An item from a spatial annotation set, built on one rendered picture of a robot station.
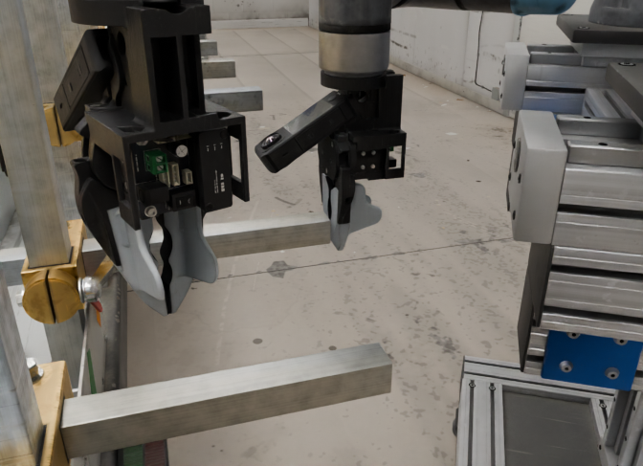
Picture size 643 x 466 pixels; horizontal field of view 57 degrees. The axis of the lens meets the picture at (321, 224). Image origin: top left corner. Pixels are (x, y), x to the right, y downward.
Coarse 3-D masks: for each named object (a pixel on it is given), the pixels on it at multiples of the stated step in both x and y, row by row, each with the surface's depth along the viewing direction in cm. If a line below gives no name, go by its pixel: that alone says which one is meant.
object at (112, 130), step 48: (96, 0) 29; (192, 0) 31; (144, 48) 29; (192, 48) 32; (144, 96) 30; (192, 96) 33; (96, 144) 35; (144, 144) 32; (192, 144) 33; (240, 144) 34; (144, 192) 32; (192, 192) 34; (240, 192) 36
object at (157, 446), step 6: (144, 444) 59; (150, 444) 59; (156, 444) 59; (162, 444) 59; (144, 450) 58; (150, 450) 58; (156, 450) 58; (162, 450) 58; (150, 456) 58; (156, 456) 58; (162, 456) 58; (150, 462) 57; (156, 462) 57; (162, 462) 57
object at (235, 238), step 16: (224, 224) 68; (240, 224) 68; (256, 224) 68; (272, 224) 68; (288, 224) 68; (304, 224) 68; (320, 224) 69; (96, 240) 64; (160, 240) 64; (208, 240) 66; (224, 240) 66; (240, 240) 67; (256, 240) 67; (272, 240) 68; (288, 240) 69; (304, 240) 69; (320, 240) 70; (0, 256) 61; (16, 256) 61; (96, 256) 63; (160, 256) 65; (224, 256) 67; (16, 272) 61
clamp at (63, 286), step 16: (80, 224) 66; (80, 240) 63; (80, 256) 61; (32, 272) 56; (48, 272) 57; (64, 272) 57; (80, 272) 60; (32, 288) 55; (48, 288) 56; (64, 288) 56; (32, 304) 56; (48, 304) 56; (64, 304) 57; (80, 304) 59; (48, 320) 57; (64, 320) 57
